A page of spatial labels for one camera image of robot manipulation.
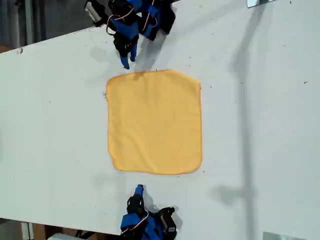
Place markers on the yellow square towel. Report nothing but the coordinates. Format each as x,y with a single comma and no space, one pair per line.
155,120

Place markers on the white container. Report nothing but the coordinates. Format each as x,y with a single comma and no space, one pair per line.
62,237

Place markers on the white table leg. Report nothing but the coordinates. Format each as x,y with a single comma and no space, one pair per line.
27,231

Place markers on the black camera box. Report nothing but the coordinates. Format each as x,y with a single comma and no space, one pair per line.
170,222
93,12

